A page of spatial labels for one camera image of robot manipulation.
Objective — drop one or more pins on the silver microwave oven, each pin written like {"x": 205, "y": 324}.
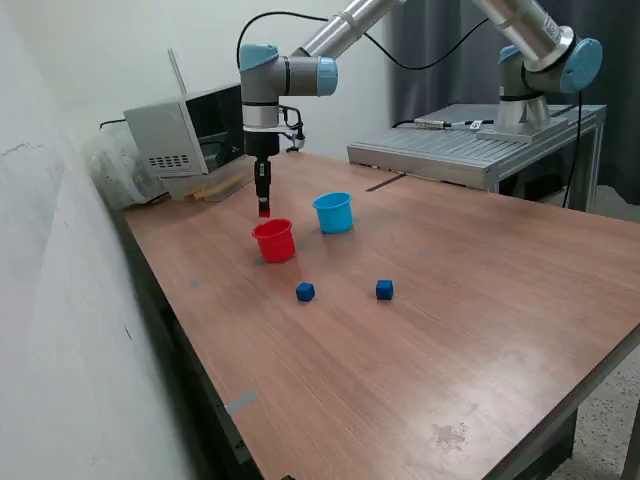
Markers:
{"x": 165, "y": 135}

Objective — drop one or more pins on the blue plastic cup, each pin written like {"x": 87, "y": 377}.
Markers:
{"x": 334, "y": 220}

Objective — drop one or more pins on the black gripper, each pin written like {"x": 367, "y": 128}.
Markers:
{"x": 261, "y": 142}

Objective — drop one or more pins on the blue cube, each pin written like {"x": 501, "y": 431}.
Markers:
{"x": 305, "y": 292}
{"x": 384, "y": 290}

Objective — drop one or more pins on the grey tape strip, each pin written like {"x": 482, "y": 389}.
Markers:
{"x": 241, "y": 403}

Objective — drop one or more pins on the red plastic cup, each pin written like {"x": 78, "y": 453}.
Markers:
{"x": 274, "y": 247}

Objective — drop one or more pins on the silver blue UR5e robot arm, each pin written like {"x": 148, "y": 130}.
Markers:
{"x": 280, "y": 75}

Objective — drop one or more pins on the black flat strip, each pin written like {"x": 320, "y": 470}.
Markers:
{"x": 385, "y": 182}

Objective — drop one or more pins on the clear plastic bag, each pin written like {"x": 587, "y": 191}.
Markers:
{"x": 115, "y": 170}

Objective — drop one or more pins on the wooden blocks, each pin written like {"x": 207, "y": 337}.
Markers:
{"x": 200, "y": 194}

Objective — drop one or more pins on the thin white rod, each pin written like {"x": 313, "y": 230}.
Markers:
{"x": 177, "y": 70}

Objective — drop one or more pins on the aluminium robot mounting table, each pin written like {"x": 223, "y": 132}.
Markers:
{"x": 440, "y": 145}

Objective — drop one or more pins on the dark grey curtain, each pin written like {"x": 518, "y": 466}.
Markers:
{"x": 450, "y": 85}

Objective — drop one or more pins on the red cube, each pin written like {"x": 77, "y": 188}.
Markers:
{"x": 264, "y": 213}

